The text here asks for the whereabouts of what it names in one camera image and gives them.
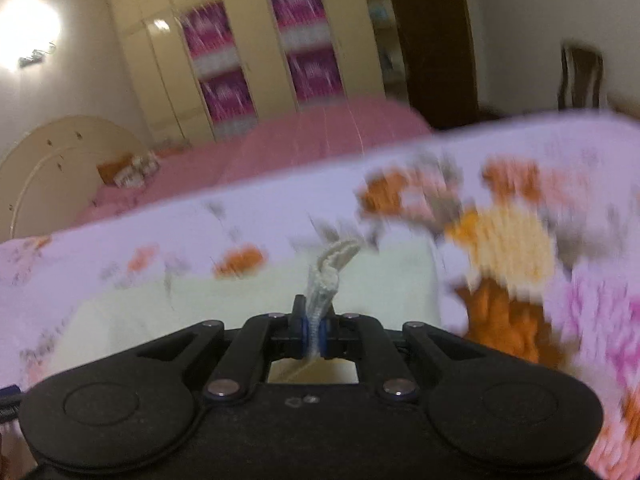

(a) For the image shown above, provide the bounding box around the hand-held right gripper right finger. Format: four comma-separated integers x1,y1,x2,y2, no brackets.
320,312,488,404

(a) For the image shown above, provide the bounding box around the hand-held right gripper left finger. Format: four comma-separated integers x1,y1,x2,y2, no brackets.
136,295,307,406

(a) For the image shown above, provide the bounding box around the white towel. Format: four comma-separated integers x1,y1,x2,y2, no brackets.
45,237,441,391

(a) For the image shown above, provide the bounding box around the floral printed blanket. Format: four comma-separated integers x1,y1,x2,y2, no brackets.
0,110,640,480

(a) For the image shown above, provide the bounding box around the pink bedspread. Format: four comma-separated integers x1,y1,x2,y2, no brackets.
75,97,434,226

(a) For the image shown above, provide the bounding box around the round cream headboard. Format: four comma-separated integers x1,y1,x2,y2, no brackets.
0,116,151,244

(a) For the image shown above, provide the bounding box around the magenta wardrobe poster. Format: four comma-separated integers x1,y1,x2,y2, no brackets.
267,0,334,54
286,47,347,107
197,70,259,139
179,2,242,77

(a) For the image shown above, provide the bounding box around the orange patterned cushion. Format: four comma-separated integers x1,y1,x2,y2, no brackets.
96,152,162,189

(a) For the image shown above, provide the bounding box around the cream wardrobe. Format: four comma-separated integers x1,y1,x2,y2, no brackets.
100,0,386,144

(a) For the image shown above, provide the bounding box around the cream open shelf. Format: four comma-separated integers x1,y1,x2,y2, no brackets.
357,0,410,106

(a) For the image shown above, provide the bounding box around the dark brown door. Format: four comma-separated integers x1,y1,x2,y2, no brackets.
382,0,482,131

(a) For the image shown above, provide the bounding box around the dark wooden chair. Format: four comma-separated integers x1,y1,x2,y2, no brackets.
557,40,609,111

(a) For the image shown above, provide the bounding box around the glowing wall lamp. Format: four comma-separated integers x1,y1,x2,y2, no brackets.
0,0,64,74

